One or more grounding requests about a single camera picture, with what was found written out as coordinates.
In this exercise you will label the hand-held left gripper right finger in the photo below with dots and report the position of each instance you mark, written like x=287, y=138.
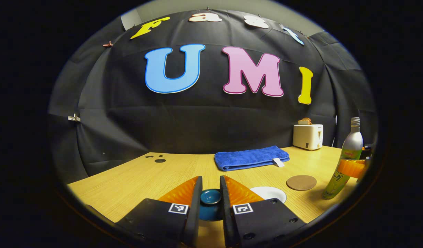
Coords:
x=227, y=210

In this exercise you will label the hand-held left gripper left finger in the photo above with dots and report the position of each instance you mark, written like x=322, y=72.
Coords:
x=194, y=210

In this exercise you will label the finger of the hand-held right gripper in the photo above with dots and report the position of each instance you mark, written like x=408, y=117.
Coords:
x=351, y=168

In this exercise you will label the teal teacup lid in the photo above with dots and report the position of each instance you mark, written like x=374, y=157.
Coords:
x=210, y=199

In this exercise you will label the silver green water bottle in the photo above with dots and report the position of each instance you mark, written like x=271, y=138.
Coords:
x=351, y=143

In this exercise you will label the teal white teacup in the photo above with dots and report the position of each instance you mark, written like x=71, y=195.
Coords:
x=271, y=193

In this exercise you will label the round brown coaster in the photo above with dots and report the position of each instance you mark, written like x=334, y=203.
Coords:
x=301, y=182

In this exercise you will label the white toaster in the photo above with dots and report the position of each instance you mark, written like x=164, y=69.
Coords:
x=306, y=137

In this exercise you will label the blue folded towel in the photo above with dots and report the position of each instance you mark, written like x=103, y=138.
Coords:
x=249, y=157

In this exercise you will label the bread slice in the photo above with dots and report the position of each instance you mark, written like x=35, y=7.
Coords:
x=305, y=121

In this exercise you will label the black backdrop cloth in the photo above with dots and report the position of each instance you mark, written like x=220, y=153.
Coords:
x=197, y=124

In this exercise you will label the metal clip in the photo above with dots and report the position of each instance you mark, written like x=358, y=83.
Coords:
x=74, y=118

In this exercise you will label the red clip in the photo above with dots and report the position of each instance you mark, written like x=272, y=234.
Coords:
x=108, y=44

